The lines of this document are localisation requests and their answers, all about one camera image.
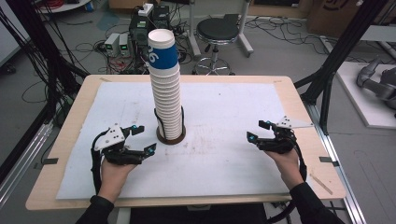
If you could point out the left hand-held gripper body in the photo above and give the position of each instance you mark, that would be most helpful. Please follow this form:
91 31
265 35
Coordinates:
113 138

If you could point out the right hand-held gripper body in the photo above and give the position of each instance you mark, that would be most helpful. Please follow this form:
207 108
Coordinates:
280 141

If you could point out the dark round cup holder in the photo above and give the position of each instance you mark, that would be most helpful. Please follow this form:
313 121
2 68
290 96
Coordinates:
160 137

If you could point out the person's right hand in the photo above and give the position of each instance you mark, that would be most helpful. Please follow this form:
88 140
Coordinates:
288 168

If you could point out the person's left hand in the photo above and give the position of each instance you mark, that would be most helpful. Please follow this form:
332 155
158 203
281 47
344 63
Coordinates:
115 179

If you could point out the white foam mat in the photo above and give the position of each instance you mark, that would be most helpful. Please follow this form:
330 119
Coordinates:
218 124

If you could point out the black tape piece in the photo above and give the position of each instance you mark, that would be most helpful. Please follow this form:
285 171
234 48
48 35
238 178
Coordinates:
327 159
49 161

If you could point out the tan tape strip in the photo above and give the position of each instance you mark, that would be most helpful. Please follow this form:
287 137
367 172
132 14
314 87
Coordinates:
320 184

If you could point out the wooden table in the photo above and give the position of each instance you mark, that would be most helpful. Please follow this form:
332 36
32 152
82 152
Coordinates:
46 183

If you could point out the silver power supply unit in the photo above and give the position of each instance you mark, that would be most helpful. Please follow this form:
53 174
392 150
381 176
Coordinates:
112 43
124 45

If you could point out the white floor platform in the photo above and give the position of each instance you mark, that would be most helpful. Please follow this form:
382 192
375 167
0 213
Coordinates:
358 99

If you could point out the black computer tower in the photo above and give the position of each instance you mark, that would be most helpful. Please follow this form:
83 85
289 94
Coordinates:
140 29

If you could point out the black round stool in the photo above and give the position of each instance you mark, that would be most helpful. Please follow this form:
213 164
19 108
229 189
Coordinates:
218 29

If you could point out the black electronics box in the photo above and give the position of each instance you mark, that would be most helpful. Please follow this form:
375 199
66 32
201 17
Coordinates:
161 17

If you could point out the white power strip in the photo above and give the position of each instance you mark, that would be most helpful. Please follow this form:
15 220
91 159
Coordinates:
145 9

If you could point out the cardboard box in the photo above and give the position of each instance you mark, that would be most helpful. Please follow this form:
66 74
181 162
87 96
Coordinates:
336 15

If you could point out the aluminium rail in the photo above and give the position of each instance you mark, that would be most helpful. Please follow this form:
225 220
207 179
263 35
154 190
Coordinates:
342 174
21 158

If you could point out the white metal stand frame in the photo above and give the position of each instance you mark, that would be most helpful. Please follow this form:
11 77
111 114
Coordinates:
244 37

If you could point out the black frame strut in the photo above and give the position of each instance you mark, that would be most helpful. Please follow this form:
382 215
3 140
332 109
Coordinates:
339 49

